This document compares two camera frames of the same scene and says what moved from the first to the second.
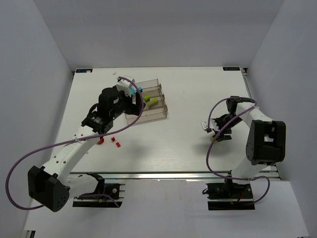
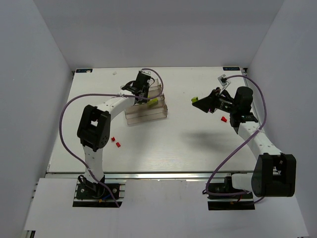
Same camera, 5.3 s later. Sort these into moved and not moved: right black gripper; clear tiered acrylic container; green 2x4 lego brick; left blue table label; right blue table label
Moved: right black gripper
Not moved: green 2x4 lego brick; right blue table label; left blue table label; clear tiered acrylic container
